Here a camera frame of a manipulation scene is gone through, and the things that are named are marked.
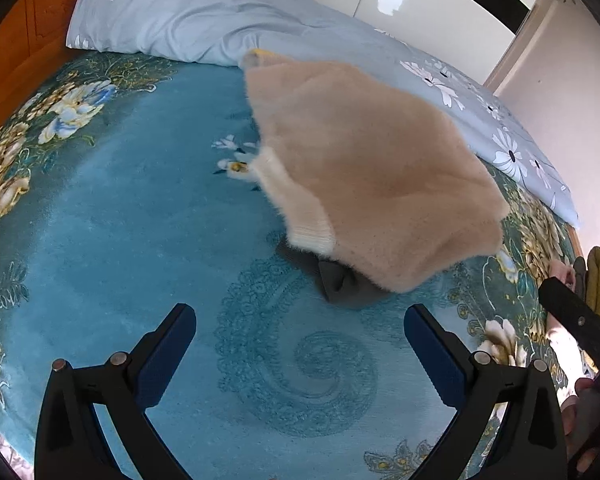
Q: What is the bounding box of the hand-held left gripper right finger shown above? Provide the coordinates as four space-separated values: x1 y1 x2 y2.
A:
403 304 568 480

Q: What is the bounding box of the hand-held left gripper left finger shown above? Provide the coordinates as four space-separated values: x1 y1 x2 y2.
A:
34 303 197 480

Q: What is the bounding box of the dark grey garment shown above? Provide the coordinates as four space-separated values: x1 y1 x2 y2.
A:
275 240 396 308

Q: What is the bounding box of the beige fuzzy sweater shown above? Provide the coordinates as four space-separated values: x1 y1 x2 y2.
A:
240 49 511 295

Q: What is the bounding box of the person's right hand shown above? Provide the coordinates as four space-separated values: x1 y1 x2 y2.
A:
560 377 598 468

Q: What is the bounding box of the pale pink clothing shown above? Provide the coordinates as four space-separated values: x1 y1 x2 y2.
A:
547 260 593 378

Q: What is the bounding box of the teal floral blanket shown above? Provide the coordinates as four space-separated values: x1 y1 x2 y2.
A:
0 50 581 480

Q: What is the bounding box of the white glossy wardrobe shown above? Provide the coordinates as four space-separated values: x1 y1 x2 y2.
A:
250 0 536 86

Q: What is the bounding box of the wooden headboard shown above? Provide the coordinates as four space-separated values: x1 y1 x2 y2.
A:
0 0 106 151

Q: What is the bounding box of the light blue floral duvet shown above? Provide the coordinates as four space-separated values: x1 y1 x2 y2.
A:
66 0 581 228

